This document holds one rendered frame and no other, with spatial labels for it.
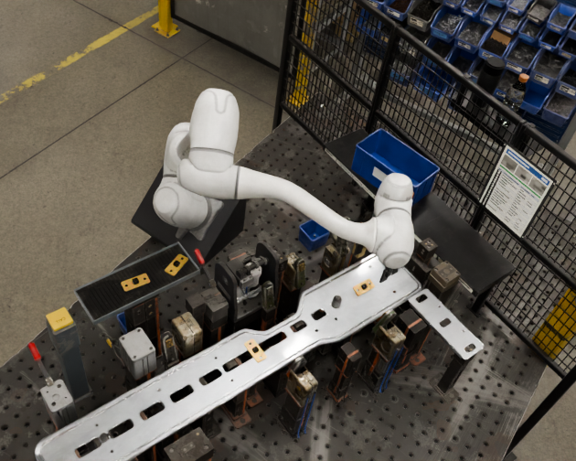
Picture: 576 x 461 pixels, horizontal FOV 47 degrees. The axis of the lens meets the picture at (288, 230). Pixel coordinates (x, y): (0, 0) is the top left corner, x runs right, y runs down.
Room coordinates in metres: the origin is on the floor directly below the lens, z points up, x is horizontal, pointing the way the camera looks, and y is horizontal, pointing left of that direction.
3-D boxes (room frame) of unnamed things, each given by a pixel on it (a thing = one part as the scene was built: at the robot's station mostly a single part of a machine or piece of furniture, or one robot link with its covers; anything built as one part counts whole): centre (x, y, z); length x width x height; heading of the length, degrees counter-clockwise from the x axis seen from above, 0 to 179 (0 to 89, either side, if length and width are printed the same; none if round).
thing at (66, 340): (1.01, 0.62, 0.92); 0.08 x 0.08 x 0.44; 44
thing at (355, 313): (1.09, 0.05, 1.00); 1.38 x 0.22 x 0.02; 134
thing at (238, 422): (1.05, 0.09, 0.84); 0.17 x 0.06 x 0.29; 44
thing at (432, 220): (1.88, -0.47, 1.01); 0.90 x 0.22 x 0.03; 44
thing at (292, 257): (1.45, -0.04, 0.88); 0.11 x 0.09 x 0.37; 44
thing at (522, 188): (1.74, -0.77, 1.30); 0.23 x 0.02 x 0.31; 44
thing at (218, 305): (1.23, 0.20, 0.89); 0.13 x 0.11 x 0.38; 44
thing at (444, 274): (1.53, -0.59, 0.88); 0.08 x 0.08 x 0.36; 44
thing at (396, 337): (1.24, -0.40, 0.87); 0.12 x 0.09 x 0.35; 44
